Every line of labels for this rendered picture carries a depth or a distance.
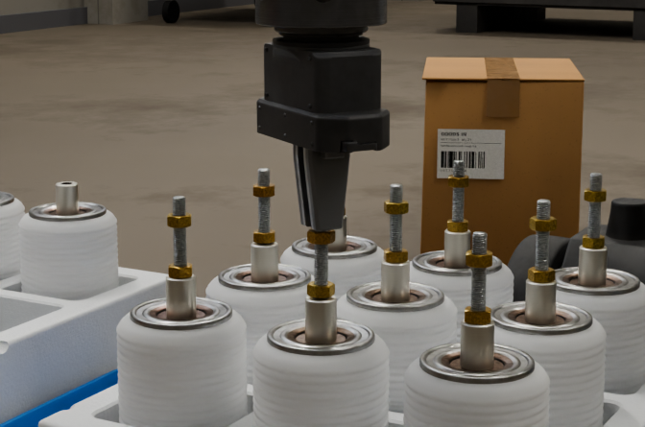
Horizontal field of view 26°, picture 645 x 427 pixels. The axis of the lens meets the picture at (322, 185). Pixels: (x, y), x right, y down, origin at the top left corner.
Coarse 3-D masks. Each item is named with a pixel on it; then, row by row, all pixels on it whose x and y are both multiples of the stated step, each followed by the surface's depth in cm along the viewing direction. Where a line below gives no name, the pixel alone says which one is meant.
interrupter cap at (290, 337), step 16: (304, 320) 101; (272, 336) 97; (288, 336) 98; (304, 336) 98; (352, 336) 98; (368, 336) 97; (304, 352) 94; (320, 352) 94; (336, 352) 94; (352, 352) 95
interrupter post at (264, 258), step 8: (256, 248) 112; (264, 248) 112; (272, 248) 112; (256, 256) 112; (264, 256) 112; (272, 256) 112; (256, 264) 112; (264, 264) 112; (272, 264) 112; (256, 272) 112; (264, 272) 112; (272, 272) 112; (256, 280) 113; (264, 280) 112; (272, 280) 113
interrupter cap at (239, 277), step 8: (248, 264) 117; (280, 264) 117; (224, 272) 114; (232, 272) 115; (240, 272) 115; (248, 272) 115; (280, 272) 115; (288, 272) 115; (296, 272) 114; (304, 272) 114; (224, 280) 112; (232, 280) 112; (240, 280) 112; (248, 280) 113; (280, 280) 113; (288, 280) 112; (296, 280) 112; (304, 280) 112; (232, 288) 111; (240, 288) 110; (248, 288) 110; (256, 288) 110; (264, 288) 110; (272, 288) 110; (280, 288) 110; (288, 288) 110
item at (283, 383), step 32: (256, 352) 97; (288, 352) 95; (384, 352) 96; (256, 384) 96; (288, 384) 94; (320, 384) 93; (352, 384) 94; (384, 384) 96; (256, 416) 97; (288, 416) 94; (320, 416) 94; (352, 416) 94; (384, 416) 97
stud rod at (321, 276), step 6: (318, 246) 96; (324, 246) 96; (318, 252) 96; (324, 252) 96; (318, 258) 96; (324, 258) 96; (318, 264) 96; (324, 264) 96; (318, 270) 96; (324, 270) 96; (318, 276) 96; (324, 276) 97; (318, 282) 96; (324, 282) 96
